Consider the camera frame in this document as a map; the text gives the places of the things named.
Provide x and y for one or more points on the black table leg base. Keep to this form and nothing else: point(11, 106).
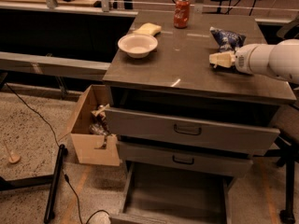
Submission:
point(52, 180)

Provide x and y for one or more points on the white bowl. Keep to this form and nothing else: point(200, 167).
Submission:
point(137, 45)

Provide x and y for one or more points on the top grey drawer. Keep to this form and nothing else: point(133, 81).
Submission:
point(191, 132)

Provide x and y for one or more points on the bottom grey drawer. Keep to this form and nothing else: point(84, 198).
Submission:
point(162, 195)

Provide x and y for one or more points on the red soda can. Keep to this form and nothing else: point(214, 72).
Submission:
point(182, 13)

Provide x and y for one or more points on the grey drawer cabinet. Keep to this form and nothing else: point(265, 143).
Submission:
point(177, 80)

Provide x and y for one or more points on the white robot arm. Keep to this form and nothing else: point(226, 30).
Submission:
point(280, 61)

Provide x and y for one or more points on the black chair base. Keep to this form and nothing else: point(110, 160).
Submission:
point(288, 156)

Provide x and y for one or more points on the crumpled wrappers in box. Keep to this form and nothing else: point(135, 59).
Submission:
point(99, 125)

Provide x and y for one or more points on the middle grey drawer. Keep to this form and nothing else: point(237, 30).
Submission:
point(198, 162)

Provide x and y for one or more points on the cardboard box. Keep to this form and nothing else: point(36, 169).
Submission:
point(91, 145)

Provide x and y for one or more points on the grey drawer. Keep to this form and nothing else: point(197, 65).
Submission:
point(191, 132)
point(162, 195)
point(198, 162)

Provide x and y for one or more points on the blue chip bag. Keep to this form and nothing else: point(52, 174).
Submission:
point(227, 40)

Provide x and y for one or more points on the yellow sponge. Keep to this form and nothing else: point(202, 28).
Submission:
point(148, 29)

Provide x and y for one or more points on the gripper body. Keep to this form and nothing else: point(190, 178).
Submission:
point(244, 61)

